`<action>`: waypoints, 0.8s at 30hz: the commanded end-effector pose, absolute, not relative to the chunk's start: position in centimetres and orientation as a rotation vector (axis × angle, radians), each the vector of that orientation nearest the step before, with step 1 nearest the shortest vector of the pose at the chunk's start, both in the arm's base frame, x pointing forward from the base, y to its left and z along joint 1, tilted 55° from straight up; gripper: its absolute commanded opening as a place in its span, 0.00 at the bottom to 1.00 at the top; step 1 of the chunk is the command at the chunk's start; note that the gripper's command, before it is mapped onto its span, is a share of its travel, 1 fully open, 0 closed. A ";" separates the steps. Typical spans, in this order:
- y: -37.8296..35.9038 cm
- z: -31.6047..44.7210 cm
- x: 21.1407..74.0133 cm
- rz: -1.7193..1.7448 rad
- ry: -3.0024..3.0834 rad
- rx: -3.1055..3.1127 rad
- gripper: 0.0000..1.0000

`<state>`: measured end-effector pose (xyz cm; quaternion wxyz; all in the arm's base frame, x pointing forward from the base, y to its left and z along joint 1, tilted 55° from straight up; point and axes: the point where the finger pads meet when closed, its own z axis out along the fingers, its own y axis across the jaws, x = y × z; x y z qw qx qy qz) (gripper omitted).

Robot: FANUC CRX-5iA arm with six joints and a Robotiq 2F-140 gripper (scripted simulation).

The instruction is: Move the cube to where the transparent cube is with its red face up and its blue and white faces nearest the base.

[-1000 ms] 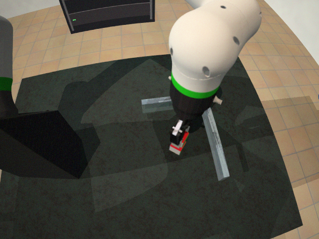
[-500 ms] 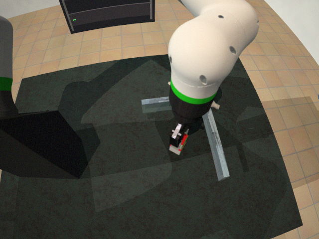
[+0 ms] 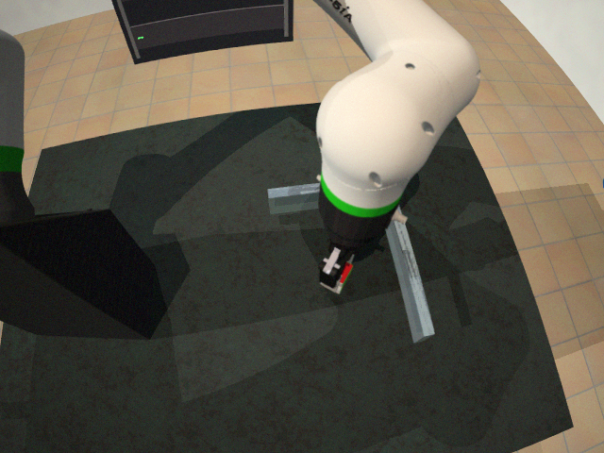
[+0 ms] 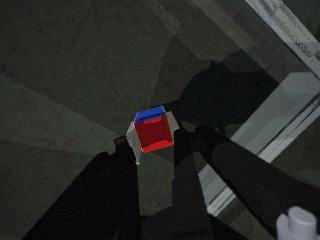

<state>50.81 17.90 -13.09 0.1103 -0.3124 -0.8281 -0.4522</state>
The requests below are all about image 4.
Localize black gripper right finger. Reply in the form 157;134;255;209
166;111;320;240

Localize grey long bar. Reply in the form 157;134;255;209
198;84;320;216

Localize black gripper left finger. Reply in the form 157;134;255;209
22;121;141;240

